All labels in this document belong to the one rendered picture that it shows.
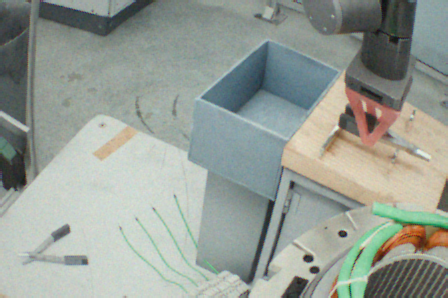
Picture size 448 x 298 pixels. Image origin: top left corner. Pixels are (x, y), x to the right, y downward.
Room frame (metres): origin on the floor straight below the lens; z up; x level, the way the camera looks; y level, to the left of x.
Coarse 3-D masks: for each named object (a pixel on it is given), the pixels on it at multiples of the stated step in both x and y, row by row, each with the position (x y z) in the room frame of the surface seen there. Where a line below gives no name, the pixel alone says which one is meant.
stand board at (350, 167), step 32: (320, 128) 0.60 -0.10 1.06; (416, 128) 0.64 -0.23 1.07; (288, 160) 0.55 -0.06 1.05; (320, 160) 0.55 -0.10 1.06; (352, 160) 0.55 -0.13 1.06; (384, 160) 0.56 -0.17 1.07; (416, 160) 0.57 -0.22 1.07; (352, 192) 0.52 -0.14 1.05; (384, 192) 0.51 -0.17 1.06; (416, 192) 0.52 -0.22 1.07
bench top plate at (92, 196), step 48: (96, 144) 0.84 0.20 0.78; (144, 144) 0.86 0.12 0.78; (48, 192) 0.71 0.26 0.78; (96, 192) 0.73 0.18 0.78; (144, 192) 0.75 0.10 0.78; (192, 192) 0.77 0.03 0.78; (0, 240) 0.57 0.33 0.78; (96, 240) 0.63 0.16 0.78; (144, 240) 0.66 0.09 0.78; (192, 240) 0.68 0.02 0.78; (0, 288) 0.47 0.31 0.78; (48, 288) 0.50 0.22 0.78; (96, 288) 0.54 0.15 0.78; (144, 288) 0.56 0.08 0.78; (192, 288) 0.58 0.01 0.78
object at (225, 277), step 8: (224, 272) 0.59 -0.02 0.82; (216, 280) 0.57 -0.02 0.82; (224, 280) 0.57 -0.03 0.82; (232, 280) 0.57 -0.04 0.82; (240, 280) 0.58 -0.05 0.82; (200, 288) 0.55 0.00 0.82; (208, 288) 0.55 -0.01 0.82; (216, 288) 0.56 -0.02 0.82; (224, 288) 0.56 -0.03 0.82; (232, 288) 0.56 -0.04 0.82; (240, 288) 0.56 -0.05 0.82; (192, 296) 0.54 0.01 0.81; (200, 296) 0.54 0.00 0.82; (208, 296) 0.54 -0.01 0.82; (216, 296) 0.54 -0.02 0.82; (224, 296) 0.54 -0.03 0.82; (232, 296) 0.55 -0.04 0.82; (240, 296) 0.56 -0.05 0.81
